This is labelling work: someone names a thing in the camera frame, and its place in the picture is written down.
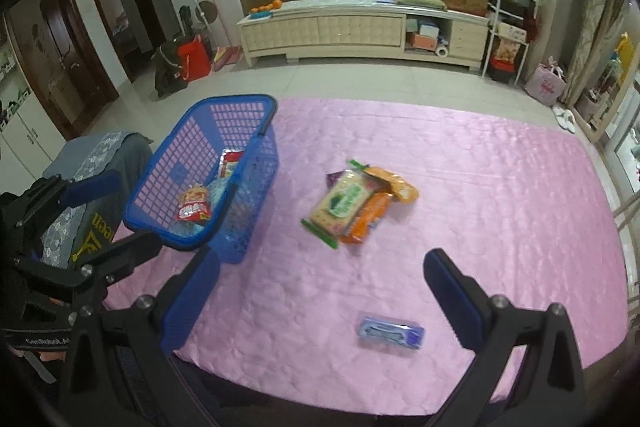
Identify plate of oranges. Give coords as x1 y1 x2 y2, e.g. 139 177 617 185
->
248 0 283 20

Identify pink gift bag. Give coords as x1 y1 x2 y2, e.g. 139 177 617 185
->
524 57 566 107

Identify red peanut snack bag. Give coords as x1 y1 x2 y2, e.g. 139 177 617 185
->
177 184 212 225

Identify dark bag on floor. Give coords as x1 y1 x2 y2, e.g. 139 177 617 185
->
153 41 188 98

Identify red shopping bag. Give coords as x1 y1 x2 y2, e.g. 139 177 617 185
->
177 36 212 82

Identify green label cracker pack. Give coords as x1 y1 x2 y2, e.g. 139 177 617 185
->
300 159 382 249

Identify purple gum pack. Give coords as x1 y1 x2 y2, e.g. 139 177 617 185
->
357 317 425 350

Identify blue plastic basket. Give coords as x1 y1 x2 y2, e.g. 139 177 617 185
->
124 94 279 265

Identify orange sausage snack pack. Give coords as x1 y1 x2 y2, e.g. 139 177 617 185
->
341 192 394 244

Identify broom with red head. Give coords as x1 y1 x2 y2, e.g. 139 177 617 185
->
210 0 243 72

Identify person's left hand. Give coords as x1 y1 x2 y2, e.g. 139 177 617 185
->
9 347 66 362

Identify white wall cupboard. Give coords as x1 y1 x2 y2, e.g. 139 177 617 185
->
0 16 66 194

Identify orange yellow snack pouch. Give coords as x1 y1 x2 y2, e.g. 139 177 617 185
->
364 166 420 204

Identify patterned curtain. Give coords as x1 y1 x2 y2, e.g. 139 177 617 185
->
563 0 626 106

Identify cream tv cabinet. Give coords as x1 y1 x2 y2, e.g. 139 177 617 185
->
238 0 489 72

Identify folded green cloth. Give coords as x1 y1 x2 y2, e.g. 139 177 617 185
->
396 0 448 11

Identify white metal shelf rack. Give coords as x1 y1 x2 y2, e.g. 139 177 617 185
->
482 0 541 86

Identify grey blue covered chair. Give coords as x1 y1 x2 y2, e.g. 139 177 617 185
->
41 131 152 269

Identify white slippers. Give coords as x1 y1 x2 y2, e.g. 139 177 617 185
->
552 104 576 134

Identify red green snack bag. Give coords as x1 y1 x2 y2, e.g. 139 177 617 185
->
217 148 244 179

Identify pink quilted tablecloth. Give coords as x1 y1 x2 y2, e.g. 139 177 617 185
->
179 98 627 415

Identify arched floor mirror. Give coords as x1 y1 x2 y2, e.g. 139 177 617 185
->
574 0 639 143

